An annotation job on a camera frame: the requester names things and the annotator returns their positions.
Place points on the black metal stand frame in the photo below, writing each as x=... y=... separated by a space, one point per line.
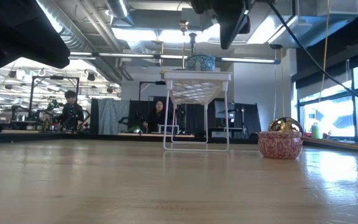
x=31 y=93

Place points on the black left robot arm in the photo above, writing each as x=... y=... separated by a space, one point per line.
x=17 y=34

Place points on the standing person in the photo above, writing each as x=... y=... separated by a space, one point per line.
x=71 y=113

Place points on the long ceiling light strip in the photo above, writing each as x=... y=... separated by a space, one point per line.
x=135 y=55

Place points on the grey hanging cloth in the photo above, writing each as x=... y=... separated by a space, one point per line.
x=113 y=116

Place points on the pink patterned candle tin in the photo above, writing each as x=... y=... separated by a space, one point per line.
x=280 y=145

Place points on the black candlestick holder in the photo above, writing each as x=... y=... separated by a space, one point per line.
x=192 y=42

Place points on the black table frame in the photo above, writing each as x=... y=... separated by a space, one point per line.
x=73 y=137

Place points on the seated person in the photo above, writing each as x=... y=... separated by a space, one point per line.
x=156 y=118

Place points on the blue patterned candle tin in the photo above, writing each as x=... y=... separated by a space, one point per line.
x=200 y=63

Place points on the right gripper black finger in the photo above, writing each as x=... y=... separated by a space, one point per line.
x=230 y=29
x=245 y=25

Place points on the dark computer monitor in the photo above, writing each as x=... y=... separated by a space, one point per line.
x=224 y=109

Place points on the green bottle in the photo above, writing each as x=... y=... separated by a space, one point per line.
x=316 y=131

